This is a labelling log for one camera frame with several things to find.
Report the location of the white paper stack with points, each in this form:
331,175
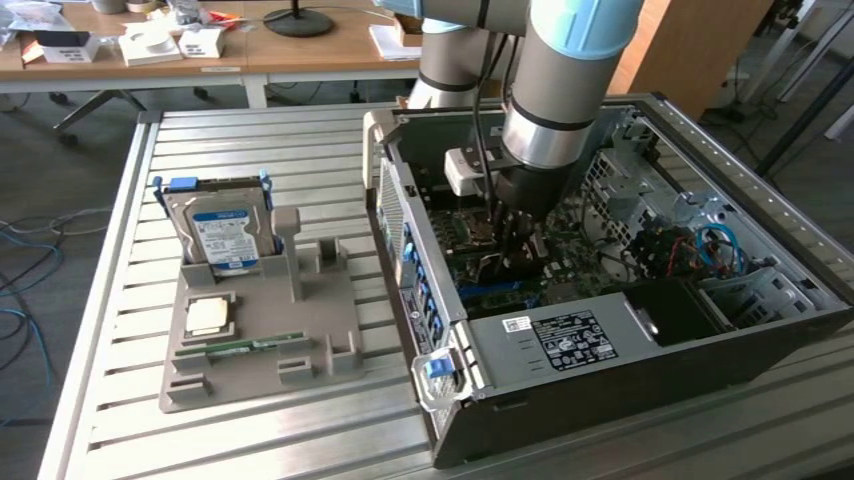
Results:
394,45

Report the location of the small white box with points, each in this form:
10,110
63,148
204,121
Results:
202,44

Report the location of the black and white labelled box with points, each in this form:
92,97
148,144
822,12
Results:
67,50

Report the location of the green motherboard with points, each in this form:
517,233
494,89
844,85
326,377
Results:
581,270

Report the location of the blue case release latch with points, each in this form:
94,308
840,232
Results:
439,367

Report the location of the black round stand base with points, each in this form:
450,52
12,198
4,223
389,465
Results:
298,22

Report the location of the dark metal table leg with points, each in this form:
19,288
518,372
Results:
801,125

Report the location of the blue card retention clip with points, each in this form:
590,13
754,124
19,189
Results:
437,332
429,306
421,277
410,260

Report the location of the metal CPU socket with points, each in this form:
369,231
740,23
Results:
477,227

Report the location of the green graphics card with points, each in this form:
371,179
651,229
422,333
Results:
490,267

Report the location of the silver CPU chip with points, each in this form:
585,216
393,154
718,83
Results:
207,317

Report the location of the wooden desk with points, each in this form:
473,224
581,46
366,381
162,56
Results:
107,69

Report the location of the hard disk with blue carrier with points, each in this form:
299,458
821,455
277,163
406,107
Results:
220,235

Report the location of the brown cardboard box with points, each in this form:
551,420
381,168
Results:
407,25

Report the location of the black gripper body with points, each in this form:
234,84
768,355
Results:
534,192

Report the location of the wooden cabinet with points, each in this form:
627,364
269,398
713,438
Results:
721,50

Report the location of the grey power supply unit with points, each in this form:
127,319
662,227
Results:
507,360

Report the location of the loose green RAM stick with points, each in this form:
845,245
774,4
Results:
247,345

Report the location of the silver disk bay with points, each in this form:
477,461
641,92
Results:
768,295

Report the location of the open black PC case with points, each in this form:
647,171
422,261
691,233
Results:
601,400

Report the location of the grey parts rack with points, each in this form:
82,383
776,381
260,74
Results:
267,325

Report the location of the long PCIe expansion slot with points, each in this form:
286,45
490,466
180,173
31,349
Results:
490,289

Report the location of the white box with tape roll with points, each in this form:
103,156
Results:
150,47

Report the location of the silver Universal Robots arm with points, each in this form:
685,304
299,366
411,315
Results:
567,75

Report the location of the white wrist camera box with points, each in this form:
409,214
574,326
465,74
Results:
467,172

